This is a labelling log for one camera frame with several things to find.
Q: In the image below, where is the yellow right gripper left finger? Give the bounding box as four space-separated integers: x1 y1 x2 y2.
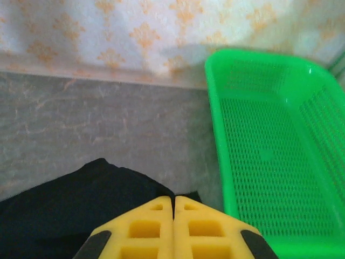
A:
72 196 175 259

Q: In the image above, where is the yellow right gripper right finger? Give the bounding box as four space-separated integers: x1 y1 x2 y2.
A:
174 196 280 259

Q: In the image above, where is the black t-shirt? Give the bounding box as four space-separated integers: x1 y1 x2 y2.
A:
0 158 202 259

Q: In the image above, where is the green plastic mesh basket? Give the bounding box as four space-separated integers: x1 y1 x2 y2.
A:
204 48 345 259

